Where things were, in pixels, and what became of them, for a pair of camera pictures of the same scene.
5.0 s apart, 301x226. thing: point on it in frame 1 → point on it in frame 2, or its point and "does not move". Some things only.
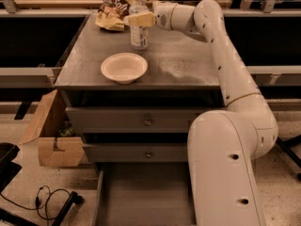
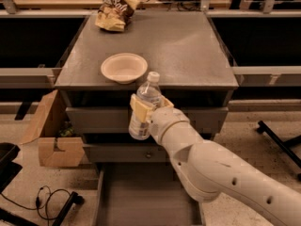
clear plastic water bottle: (138, 35) → (150, 92)
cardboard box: (57, 144) does not move
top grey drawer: (131, 119) does not move
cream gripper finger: (142, 20) → (140, 109)
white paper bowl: (124, 68) does not move
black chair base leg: (74, 198) does not move
